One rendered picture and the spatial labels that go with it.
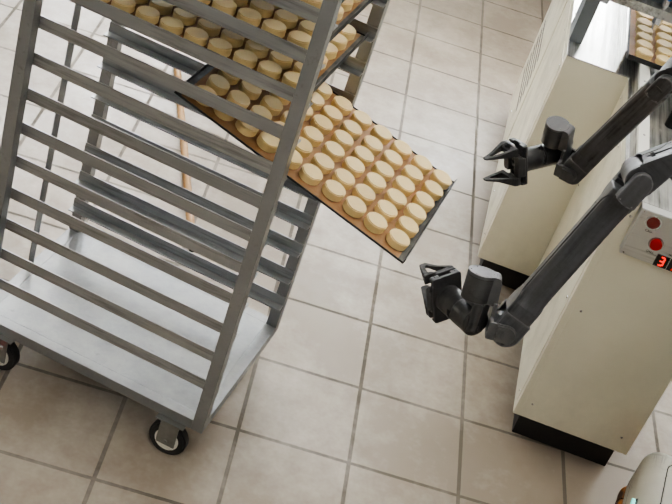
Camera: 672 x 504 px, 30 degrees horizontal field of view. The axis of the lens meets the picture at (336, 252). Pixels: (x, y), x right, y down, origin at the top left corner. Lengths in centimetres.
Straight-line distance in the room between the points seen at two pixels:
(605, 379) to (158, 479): 121
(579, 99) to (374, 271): 83
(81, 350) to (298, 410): 62
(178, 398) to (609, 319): 112
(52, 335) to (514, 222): 155
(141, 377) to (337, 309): 85
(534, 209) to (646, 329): 77
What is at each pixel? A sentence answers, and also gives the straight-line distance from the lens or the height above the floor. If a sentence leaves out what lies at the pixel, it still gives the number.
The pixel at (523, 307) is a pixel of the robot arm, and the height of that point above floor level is 94.
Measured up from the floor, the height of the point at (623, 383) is 31.
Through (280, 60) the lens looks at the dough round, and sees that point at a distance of 263.
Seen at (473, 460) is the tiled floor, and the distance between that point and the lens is 346.
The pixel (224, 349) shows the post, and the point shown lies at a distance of 288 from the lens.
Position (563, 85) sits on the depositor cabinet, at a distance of 376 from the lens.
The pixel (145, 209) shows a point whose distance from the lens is 336.
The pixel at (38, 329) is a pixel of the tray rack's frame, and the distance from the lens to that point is 319.
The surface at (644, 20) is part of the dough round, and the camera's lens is 395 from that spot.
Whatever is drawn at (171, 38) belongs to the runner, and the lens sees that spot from 261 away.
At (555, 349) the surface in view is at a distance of 338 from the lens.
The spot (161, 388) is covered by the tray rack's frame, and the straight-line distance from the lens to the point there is 311.
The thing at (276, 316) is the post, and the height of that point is 19.
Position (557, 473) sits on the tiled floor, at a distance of 356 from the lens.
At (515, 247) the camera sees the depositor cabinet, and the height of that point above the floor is 17.
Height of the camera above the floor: 226
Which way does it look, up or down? 34 degrees down
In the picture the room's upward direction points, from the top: 20 degrees clockwise
